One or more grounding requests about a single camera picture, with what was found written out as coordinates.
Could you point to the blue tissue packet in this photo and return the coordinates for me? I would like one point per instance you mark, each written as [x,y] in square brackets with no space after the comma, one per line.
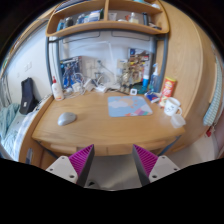
[152,96]

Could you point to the brown tree figure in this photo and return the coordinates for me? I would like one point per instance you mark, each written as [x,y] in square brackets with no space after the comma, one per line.
[128,75]

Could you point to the pale checked bed sheet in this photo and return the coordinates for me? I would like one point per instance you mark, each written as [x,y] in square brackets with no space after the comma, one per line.
[21,133]

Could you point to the red yellow chips can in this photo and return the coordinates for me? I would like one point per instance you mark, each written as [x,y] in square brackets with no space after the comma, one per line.
[167,91]

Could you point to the grey computer mouse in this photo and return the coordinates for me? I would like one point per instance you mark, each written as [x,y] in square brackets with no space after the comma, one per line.
[66,119]

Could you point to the clear plastic cup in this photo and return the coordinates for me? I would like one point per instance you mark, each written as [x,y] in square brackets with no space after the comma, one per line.
[177,121]

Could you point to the white desk lamp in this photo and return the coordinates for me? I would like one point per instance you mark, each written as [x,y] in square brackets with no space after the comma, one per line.
[100,88]

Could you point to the blue spray bottle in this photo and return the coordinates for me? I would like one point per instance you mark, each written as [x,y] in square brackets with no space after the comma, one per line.
[153,80]

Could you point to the teal blanket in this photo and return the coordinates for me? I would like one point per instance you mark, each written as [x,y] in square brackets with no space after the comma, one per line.
[7,120]

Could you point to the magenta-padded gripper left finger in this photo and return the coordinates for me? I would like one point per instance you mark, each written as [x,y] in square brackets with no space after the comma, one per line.
[63,166]

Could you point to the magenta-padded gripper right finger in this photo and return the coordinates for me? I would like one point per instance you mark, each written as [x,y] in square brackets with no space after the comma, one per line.
[161,166]

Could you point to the white pump bottle red cap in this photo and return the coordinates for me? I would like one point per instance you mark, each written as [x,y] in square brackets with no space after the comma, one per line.
[57,91]

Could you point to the small white cube clock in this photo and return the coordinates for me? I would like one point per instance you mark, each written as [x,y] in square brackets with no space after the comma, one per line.
[133,92]

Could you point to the white wall switch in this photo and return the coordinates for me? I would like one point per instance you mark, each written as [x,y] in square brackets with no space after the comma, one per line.
[28,66]

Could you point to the white mug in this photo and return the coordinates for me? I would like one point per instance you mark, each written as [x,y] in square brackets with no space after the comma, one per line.
[171,106]

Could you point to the colourful printed box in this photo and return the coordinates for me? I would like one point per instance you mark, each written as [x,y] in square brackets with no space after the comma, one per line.
[141,58]

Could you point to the teal round tin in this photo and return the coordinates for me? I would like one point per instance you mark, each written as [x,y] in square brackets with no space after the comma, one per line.
[143,90]

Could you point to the wooden shelf unit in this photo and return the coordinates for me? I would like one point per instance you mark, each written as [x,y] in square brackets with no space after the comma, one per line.
[106,26]

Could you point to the pastel printed mouse pad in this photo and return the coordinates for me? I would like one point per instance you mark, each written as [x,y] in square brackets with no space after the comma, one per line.
[128,106]

